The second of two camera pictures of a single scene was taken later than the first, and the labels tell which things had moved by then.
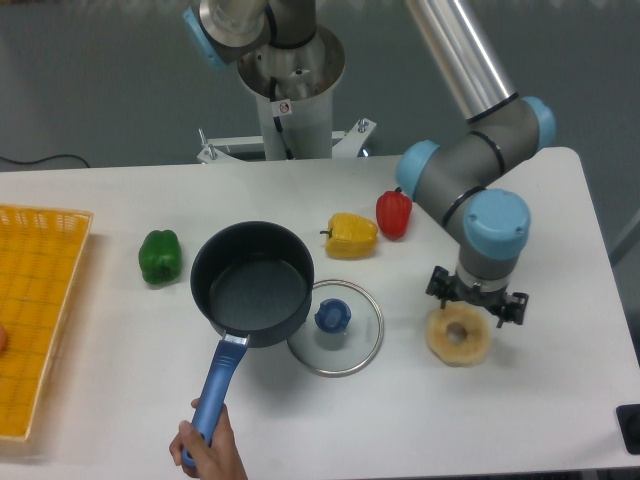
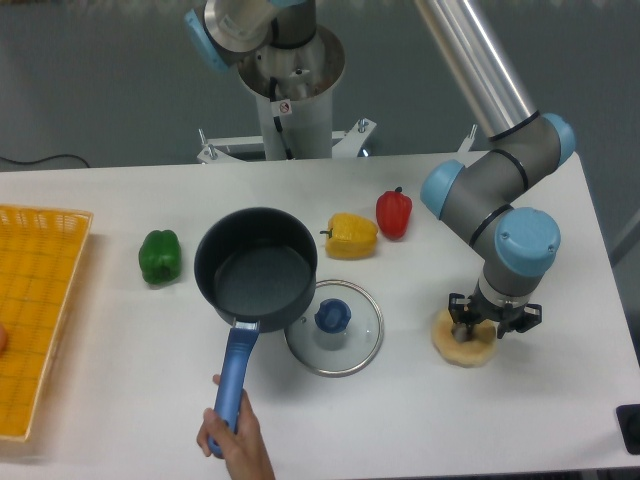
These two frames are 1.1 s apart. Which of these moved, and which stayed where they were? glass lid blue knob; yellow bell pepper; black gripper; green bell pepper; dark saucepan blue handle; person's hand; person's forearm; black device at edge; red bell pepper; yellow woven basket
Moved: black gripper; dark saucepan blue handle; person's hand; person's forearm
Stayed: black device at edge; yellow bell pepper; red bell pepper; glass lid blue knob; yellow woven basket; green bell pepper
